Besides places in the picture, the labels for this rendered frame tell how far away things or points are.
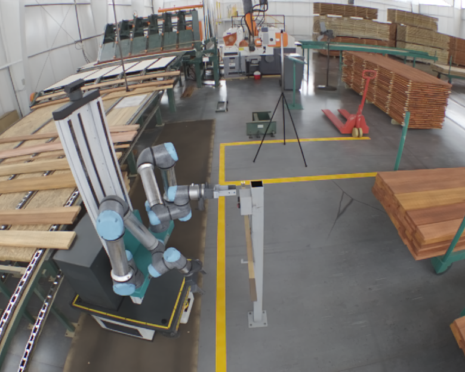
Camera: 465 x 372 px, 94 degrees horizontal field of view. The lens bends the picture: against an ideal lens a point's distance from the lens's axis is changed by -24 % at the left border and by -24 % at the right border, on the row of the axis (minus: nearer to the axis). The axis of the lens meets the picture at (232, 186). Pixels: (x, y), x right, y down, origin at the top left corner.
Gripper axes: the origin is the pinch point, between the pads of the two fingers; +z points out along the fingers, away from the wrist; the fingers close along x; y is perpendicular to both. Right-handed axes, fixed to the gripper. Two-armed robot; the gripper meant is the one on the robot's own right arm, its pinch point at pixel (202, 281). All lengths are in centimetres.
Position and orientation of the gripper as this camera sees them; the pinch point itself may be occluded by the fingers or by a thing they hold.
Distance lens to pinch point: 162.4
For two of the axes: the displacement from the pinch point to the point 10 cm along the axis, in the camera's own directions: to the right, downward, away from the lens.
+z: 4.6, 6.7, 5.9
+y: -8.9, 3.3, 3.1
